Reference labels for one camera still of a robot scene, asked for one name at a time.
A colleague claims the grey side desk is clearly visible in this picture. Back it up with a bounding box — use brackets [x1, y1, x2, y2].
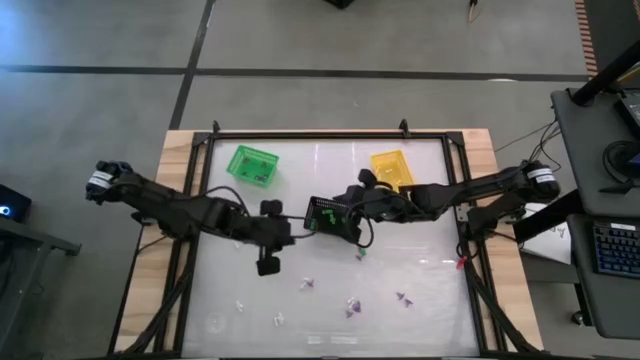
[551, 87, 640, 219]

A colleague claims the black round desk device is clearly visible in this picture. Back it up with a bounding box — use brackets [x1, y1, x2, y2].
[602, 139, 640, 195]

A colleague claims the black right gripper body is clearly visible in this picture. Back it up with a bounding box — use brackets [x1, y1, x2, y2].
[344, 169, 406, 241]

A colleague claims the black computer keyboard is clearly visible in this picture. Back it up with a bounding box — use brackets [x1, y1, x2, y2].
[592, 222, 640, 279]

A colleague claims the yellow plastic basket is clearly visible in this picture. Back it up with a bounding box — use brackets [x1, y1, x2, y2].
[369, 148, 415, 194]

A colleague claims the dark mat with striped edge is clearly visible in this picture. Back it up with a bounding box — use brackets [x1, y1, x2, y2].
[574, 0, 640, 79]

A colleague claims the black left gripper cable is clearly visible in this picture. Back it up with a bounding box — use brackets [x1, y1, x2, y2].
[198, 185, 251, 217]

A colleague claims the grey side table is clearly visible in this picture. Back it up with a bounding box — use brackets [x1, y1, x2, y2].
[0, 217, 82, 360]

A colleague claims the green plastic basket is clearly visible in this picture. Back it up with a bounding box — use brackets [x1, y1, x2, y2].
[225, 144, 280, 189]

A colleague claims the black floor cable bundle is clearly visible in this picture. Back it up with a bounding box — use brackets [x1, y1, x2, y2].
[493, 119, 564, 174]

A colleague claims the white paper sheet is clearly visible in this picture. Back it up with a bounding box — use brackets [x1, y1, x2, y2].
[522, 199, 573, 266]

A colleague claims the black slanted pole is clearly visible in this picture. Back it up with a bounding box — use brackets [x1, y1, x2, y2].
[571, 37, 640, 107]

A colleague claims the black metal table frame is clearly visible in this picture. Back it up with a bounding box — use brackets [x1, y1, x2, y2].
[113, 130, 544, 360]

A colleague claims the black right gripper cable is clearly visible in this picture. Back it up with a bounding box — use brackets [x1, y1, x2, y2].
[355, 214, 376, 250]

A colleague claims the black laptop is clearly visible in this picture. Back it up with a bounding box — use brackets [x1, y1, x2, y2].
[615, 89, 640, 141]

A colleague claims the black slanted desk bar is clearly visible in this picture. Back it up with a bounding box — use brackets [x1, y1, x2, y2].
[513, 188, 584, 245]

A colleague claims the black plastic basket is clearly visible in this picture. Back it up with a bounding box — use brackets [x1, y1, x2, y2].
[303, 195, 362, 245]

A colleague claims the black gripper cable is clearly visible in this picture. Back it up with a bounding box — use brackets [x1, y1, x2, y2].
[198, 185, 251, 217]
[355, 214, 376, 250]

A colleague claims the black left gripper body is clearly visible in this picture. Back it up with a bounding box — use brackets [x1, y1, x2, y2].
[247, 199, 296, 277]

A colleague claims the black box with blue light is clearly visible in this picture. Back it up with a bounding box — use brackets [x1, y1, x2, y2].
[0, 183, 32, 224]

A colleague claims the grey keyboard desk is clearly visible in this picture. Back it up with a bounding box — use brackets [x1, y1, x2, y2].
[567, 213, 640, 341]

